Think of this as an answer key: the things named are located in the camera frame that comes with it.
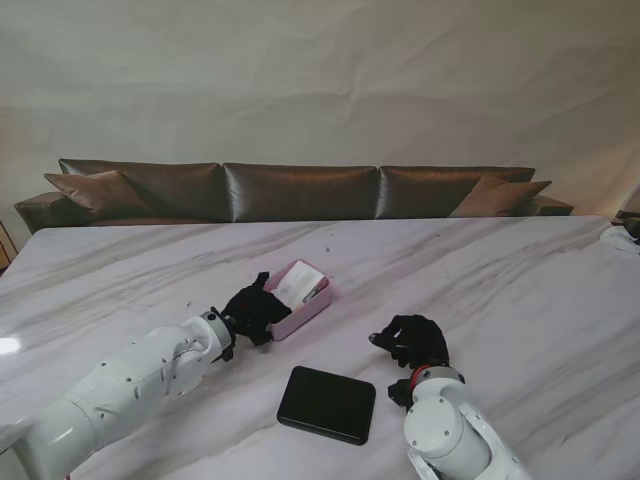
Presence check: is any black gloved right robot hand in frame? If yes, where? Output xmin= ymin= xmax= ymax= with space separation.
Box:
xmin=368 ymin=313 xmax=451 ymax=371

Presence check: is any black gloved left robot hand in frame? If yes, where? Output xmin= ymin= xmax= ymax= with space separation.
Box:
xmin=219 ymin=272 xmax=294 ymax=347

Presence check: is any pink tissue box cover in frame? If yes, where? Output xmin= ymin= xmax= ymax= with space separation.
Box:
xmin=263 ymin=258 xmax=334 ymax=343

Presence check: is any clear tissue pack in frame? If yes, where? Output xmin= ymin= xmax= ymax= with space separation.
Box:
xmin=276 ymin=259 xmax=327 ymax=312

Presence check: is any black tissue box base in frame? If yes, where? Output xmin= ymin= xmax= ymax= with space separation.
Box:
xmin=276 ymin=365 xmax=377 ymax=447

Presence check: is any brown leather sofa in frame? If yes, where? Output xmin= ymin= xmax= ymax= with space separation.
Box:
xmin=14 ymin=158 xmax=575 ymax=235

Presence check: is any brown throw cushion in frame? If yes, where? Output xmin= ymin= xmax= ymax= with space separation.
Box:
xmin=449 ymin=175 xmax=553 ymax=218
xmin=43 ymin=170 xmax=151 ymax=214

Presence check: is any white crumpled cloth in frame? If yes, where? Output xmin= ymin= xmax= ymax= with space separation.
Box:
xmin=599 ymin=225 xmax=640 ymax=257

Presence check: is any wooden furniture edge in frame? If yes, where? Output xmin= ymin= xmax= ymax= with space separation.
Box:
xmin=0 ymin=217 xmax=14 ymax=274

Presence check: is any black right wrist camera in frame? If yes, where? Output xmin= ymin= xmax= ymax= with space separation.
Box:
xmin=387 ymin=378 xmax=414 ymax=409

